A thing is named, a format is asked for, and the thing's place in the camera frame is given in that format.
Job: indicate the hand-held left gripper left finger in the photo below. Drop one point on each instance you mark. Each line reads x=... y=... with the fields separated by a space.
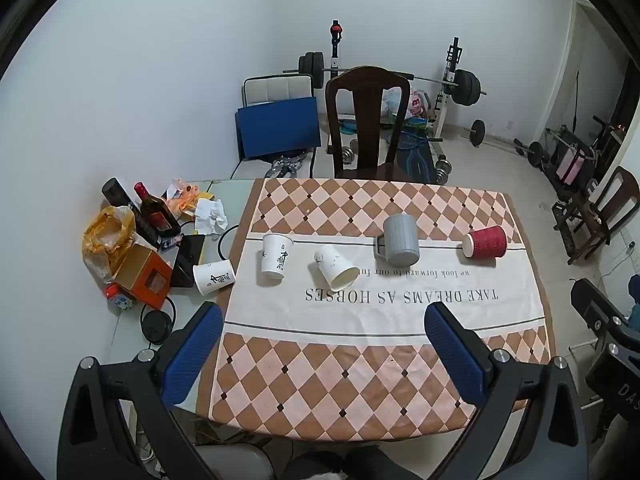
x=192 y=355

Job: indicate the brown liquor bottle red cap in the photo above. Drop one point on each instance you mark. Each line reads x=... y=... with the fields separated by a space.
x=156 y=216

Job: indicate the barbell on floor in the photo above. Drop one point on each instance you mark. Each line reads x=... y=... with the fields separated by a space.
x=505 y=141

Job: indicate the black phone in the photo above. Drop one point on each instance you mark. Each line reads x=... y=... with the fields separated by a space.
x=187 y=261

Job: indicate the red paper cup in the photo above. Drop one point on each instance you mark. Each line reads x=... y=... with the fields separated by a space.
x=484 y=243

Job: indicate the white padded chair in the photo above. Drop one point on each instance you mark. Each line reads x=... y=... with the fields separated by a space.
x=275 y=91

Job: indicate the crumpled white tissue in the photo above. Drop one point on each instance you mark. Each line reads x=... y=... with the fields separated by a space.
x=210 y=215

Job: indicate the grey chair seat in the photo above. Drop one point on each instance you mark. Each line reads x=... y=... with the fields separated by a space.
x=235 y=462

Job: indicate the black exercise machine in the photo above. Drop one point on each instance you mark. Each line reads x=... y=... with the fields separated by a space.
x=575 y=152

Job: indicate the barbell on rack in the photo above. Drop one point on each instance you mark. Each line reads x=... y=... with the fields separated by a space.
x=465 y=87

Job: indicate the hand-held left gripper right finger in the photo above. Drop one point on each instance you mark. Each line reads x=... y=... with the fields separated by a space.
x=457 y=355

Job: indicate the black round lid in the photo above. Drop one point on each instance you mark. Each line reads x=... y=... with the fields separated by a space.
x=156 y=326

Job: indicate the dark wooden chair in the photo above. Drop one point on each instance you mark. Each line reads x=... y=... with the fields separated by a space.
x=367 y=125

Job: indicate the black cylinder tube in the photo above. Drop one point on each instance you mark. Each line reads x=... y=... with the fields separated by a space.
x=118 y=196

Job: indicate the blue board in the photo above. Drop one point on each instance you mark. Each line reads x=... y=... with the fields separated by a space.
x=277 y=127

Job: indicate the orange plastic bag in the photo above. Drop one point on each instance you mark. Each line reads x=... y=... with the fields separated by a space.
x=106 y=240

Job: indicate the white squat rack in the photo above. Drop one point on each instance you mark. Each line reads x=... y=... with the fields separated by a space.
x=447 y=90

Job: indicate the small red blue packet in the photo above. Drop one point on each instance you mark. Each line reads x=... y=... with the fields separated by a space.
x=119 y=301

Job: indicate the orange snack packets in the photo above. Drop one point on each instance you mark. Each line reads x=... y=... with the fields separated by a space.
x=182 y=196

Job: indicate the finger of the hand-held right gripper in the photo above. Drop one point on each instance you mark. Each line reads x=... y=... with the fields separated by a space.
x=597 y=307

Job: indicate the white paper cup black print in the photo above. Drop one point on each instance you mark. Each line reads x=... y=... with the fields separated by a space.
x=335 y=269
x=214 y=277
x=273 y=260

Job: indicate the chrome dumbbell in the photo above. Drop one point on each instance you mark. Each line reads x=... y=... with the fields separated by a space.
x=442 y=170
x=347 y=152

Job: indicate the wooden chair with slats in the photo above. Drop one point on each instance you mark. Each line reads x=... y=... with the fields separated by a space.
x=600 y=212

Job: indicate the pink plastic bag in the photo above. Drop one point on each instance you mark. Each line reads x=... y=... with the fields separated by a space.
x=419 y=105

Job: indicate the checkered printed tablecloth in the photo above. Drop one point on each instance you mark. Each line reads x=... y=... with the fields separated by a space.
x=380 y=310

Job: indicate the teal cloth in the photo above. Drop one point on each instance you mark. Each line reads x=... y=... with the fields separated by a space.
x=635 y=302

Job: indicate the grey ribbed mug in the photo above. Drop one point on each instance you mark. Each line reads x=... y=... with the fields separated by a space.
x=397 y=240

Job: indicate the orange cardboard box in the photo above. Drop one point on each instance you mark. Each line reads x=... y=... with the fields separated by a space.
x=145 y=275

